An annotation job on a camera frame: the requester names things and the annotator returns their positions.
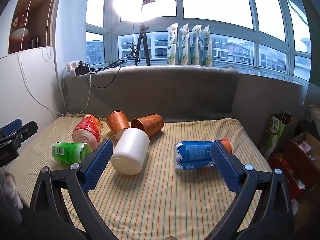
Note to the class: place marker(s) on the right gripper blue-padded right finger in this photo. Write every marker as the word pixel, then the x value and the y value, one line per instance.
pixel 273 217

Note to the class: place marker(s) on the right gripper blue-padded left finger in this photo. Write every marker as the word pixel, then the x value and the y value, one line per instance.
pixel 48 215

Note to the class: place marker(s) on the orange paper cup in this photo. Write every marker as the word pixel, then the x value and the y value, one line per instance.
pixel 150 124
pixel 118 123

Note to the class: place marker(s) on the white plastic cup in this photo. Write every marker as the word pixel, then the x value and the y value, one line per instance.
pixel 130 152

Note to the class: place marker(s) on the red cardboard box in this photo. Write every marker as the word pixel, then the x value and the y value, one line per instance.
pixel 299 162

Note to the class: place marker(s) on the green paper shopping bag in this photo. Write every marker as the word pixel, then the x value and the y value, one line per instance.
pixel 280 129

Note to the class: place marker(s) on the white power strip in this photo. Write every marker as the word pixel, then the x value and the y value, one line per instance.
pixel 73 68

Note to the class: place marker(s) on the black power adapter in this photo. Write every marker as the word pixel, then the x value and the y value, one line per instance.
pixel 82 68

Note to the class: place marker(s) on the red white vase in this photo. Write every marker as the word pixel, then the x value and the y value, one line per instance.
pixel 19 34

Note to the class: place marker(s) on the blue orange plastic bottle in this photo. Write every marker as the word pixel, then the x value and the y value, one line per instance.
pixel 191 155

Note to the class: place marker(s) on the striped yellow cushion cover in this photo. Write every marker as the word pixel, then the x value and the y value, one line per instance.
pixel 160 201

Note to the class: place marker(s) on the grey sofa backrest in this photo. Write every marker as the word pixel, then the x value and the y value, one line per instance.
pixel 176 93

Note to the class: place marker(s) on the floral refill pouch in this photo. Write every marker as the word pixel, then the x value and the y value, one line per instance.
pixel 185 51
pixel 172 47
pixel 207 54
pixel 195 48

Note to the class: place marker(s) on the round ring light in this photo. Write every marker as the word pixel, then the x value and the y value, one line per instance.
pixel 136 11

